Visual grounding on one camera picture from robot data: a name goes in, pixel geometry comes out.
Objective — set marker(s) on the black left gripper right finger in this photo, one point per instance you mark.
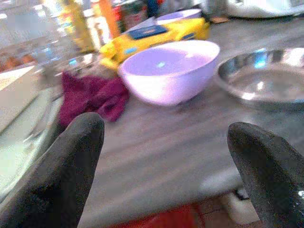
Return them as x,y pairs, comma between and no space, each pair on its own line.
268,175

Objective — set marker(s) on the pale green tray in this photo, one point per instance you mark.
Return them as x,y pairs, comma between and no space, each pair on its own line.
21,147

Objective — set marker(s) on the white kitchen food processor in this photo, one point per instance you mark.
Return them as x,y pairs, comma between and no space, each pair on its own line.
261,8

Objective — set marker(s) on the red plastic stool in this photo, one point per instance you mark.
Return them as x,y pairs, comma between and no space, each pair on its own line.
166,217

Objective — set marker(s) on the yellow wipes package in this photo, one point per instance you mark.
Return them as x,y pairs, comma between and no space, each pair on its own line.
152,35

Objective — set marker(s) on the small purple plastic bowl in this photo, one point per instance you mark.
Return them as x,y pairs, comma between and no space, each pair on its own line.
178,16

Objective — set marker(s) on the white plastic scoop box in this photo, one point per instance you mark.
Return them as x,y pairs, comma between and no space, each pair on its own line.
16,95

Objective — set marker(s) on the large purple plastic bowl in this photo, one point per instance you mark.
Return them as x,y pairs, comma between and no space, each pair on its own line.
166,76

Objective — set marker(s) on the small steel bowl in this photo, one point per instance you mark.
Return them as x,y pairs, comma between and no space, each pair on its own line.
78,63

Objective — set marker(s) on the orange sauce bottle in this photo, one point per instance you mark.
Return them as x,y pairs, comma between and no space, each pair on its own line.
108,16

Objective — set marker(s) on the shallow steel plate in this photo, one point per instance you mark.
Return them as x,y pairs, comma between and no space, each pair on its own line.
263,83

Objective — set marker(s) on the maroon cloth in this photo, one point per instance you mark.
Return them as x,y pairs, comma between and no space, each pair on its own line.
92,99

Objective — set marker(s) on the yellow oil bottle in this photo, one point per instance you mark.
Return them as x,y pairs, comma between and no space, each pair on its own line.
78,23

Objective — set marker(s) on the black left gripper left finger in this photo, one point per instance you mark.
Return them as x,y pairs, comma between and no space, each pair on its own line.
59,171

